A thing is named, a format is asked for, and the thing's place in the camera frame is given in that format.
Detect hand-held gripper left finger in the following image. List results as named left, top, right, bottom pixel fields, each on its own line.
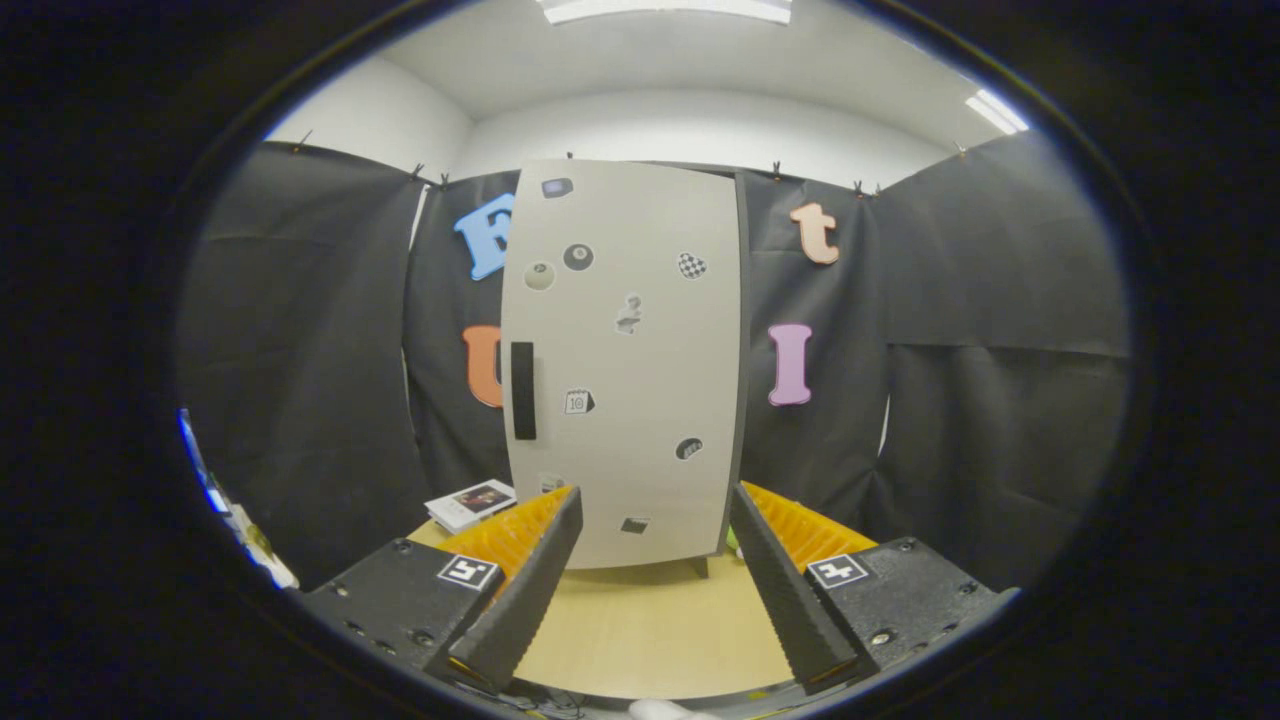
left=300, top=485, right=584, bottom=693

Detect grey shoe cabinet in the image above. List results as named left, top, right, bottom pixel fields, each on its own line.
left=500, top=155, right=753, bottom=581

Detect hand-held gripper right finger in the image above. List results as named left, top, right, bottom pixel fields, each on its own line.
left=730, top=481, right=1021, bottom=696

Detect white printed packet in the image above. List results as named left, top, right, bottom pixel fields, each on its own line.
left=180, top=410, right=299, bottom=591

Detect black backdrop cloth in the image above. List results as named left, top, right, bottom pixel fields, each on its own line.
left=180, top=125, right=1131, bottom=591

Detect small ceiling light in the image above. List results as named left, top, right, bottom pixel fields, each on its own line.
left=965, top=88, right=1031, bottom=136

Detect row of black cloth clips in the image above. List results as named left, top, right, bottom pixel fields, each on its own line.
left=290, top=130, right=971, bottom=196

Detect white shoe cabinet door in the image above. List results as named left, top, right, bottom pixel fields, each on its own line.
left=500, top=158, right=746, bottom=571

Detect long ceiling light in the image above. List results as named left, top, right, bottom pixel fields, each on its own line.
left=538, top=0, right=793, bottom=26

